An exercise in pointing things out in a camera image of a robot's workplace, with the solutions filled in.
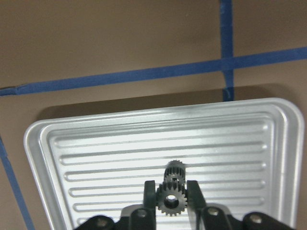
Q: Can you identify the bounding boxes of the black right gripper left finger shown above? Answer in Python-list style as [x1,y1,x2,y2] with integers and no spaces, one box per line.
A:
[143,180,156,211]

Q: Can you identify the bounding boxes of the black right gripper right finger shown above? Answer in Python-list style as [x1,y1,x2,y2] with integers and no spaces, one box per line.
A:
[187,180,206,211]

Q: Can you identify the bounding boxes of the black bearing gear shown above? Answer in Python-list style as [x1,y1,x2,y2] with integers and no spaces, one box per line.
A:
[156,182,188,216]

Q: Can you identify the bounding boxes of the silver ribbed metal tray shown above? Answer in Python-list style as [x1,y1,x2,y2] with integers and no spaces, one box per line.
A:
[24,98,304,230]

